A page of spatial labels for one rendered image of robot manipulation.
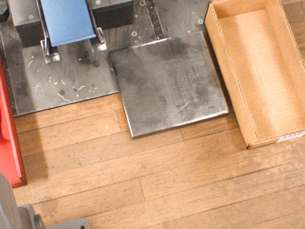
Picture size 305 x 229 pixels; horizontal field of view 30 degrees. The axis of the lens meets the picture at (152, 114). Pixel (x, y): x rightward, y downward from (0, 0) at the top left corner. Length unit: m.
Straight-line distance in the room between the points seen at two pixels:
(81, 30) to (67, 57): 0.09
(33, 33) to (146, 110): 0.23
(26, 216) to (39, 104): 0.28
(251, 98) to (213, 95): 0.07
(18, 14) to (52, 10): 0.06
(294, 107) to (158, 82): 0.24
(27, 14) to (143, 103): 0.24
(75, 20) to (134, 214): 0.33
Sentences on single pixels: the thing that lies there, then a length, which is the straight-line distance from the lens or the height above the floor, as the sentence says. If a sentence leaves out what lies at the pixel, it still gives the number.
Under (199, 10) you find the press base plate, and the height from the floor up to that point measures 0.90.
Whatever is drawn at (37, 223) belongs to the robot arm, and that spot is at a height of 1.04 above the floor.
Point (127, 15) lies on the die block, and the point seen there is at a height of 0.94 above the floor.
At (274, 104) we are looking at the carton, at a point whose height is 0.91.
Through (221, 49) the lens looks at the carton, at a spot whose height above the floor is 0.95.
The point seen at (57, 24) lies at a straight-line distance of 0.94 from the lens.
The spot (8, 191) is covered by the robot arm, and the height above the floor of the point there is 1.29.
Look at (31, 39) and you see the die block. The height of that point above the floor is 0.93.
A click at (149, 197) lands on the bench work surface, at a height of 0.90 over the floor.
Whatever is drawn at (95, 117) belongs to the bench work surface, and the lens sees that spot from 0.97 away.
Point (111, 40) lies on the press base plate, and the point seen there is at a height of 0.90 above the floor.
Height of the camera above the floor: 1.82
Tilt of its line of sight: 71 degrees down
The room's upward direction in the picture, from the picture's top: 8 degrees clockwise
